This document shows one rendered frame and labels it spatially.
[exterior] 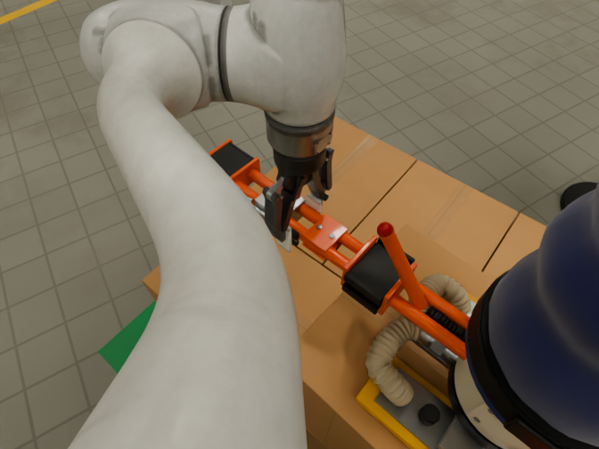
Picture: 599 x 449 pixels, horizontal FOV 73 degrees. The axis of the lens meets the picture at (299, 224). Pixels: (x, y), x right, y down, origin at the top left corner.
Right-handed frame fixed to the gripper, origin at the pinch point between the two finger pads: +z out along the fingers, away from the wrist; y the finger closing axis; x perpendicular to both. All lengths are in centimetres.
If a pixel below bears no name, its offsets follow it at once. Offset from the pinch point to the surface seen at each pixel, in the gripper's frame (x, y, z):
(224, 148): 21.4, 1.9, -3.4
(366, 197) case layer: 15, 53, 52
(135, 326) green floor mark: 68, -30, 107
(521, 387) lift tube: -37.5, -9.0, -16.8
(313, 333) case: -12.1, -9.7, 12.8
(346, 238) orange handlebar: -8.7, 2.1, -1.9
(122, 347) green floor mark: 64, -38, 107
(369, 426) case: -28.7, -15.2, 12.8
